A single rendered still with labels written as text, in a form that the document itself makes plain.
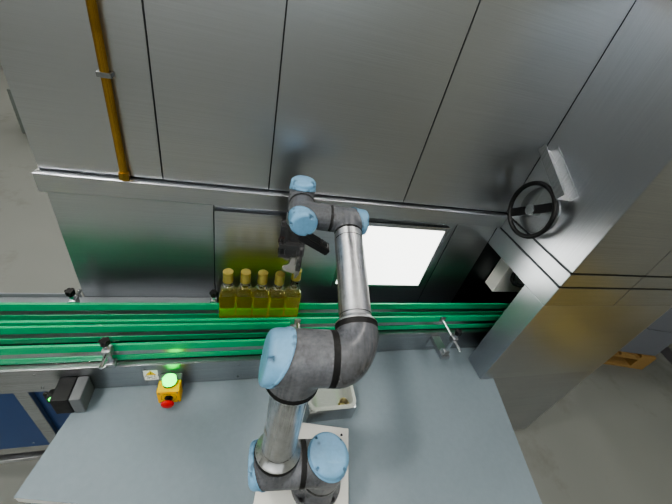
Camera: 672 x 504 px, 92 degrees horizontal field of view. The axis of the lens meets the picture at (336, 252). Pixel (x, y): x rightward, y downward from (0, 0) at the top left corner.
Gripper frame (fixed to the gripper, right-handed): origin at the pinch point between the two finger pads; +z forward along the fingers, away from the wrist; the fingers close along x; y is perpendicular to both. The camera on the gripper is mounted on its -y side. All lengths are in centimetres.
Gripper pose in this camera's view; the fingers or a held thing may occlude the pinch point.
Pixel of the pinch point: (296, 271)
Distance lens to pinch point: 116.5
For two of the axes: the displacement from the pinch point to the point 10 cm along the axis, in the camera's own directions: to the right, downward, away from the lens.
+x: 1.0, 6.2, -7.8
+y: -9.8, -0.8, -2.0
